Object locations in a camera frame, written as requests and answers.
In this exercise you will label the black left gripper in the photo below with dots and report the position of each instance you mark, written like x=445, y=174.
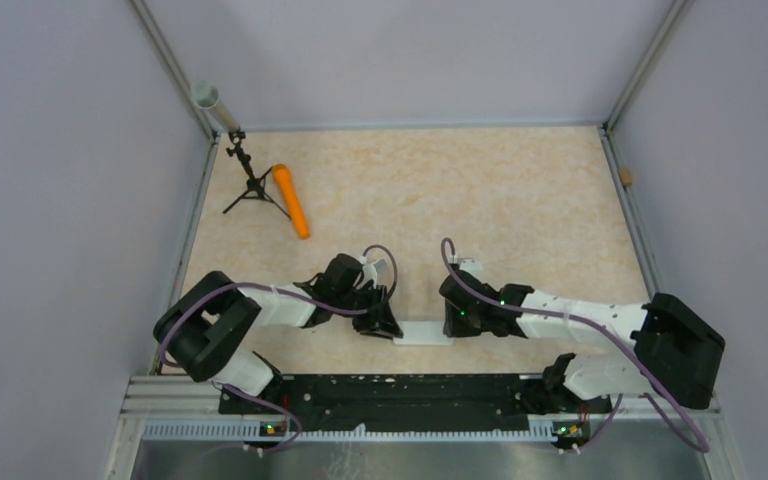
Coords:
x=380, y=320

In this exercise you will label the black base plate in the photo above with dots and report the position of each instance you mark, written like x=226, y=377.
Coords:
x=424, y=402

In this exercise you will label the grey tube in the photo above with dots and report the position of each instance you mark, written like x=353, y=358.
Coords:
x=205, y=95

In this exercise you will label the white remote control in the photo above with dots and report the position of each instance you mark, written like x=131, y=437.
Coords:
x=423, y=333

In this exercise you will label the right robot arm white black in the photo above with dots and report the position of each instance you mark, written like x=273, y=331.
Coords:
x=658, y=347

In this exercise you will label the white cable duct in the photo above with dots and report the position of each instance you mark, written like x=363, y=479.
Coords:
x=255, y=431

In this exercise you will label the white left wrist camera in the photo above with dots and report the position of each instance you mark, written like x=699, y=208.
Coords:
x=373, y=270

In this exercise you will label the small cork piece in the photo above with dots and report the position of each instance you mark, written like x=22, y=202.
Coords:
x=625, y=177

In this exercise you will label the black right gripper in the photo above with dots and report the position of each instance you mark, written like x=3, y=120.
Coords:
x=453, y=329

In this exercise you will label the black mini tripod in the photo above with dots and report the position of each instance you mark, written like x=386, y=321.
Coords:
x=255, y=184

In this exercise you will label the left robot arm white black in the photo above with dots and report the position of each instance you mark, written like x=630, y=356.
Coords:
x=203, y=331

